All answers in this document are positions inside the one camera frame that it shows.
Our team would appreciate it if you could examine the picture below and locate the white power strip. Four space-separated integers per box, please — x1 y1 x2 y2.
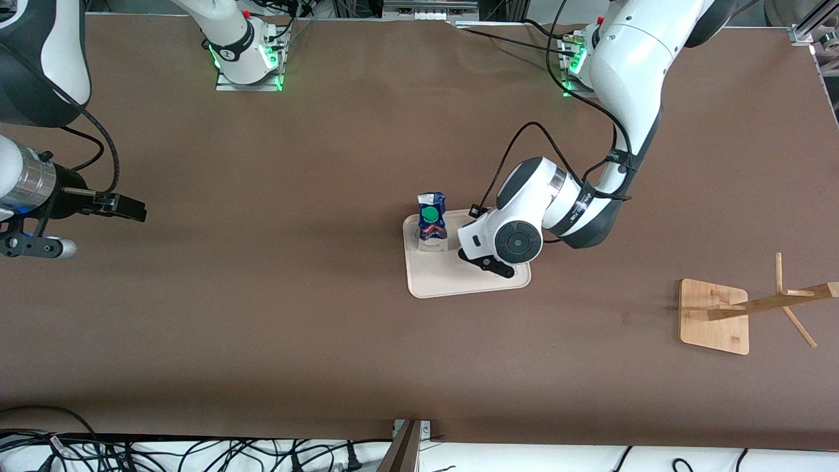
382 0 479 20

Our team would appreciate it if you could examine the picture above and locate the aluminium frame post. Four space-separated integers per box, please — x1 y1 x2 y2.
790 0 836 47

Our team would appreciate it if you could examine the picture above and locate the tangle of black floor cables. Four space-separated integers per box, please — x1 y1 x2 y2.
0 405 394 472

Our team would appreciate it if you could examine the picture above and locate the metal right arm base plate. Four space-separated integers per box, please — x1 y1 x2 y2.
215 66 284 91

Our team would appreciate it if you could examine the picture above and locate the aluminium profile bar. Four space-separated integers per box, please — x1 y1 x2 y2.
377 420 423 472

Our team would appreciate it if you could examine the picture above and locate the black cable on table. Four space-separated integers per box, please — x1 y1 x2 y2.
452 18 581 58

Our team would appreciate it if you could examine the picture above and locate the wooden mug stand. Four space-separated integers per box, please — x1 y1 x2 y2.
678 252 839 356

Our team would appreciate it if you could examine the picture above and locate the blue milk carton green cap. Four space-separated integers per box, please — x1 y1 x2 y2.
417 191 450 253

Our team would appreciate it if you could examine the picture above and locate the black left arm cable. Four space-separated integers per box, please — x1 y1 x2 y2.
477 0 634 210

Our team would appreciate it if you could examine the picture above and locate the cream tray with rabbit print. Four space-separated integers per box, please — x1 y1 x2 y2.
402 206 532 299

